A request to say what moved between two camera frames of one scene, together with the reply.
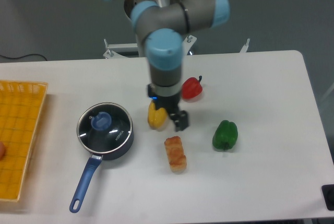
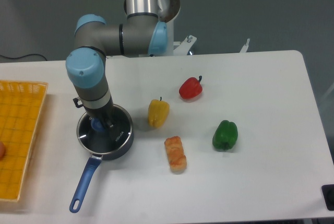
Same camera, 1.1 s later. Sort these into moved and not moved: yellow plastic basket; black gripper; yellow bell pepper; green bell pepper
Moved: black gripper
Not moved: yellow plastic basket; green bell pepper; yellow bell pepper
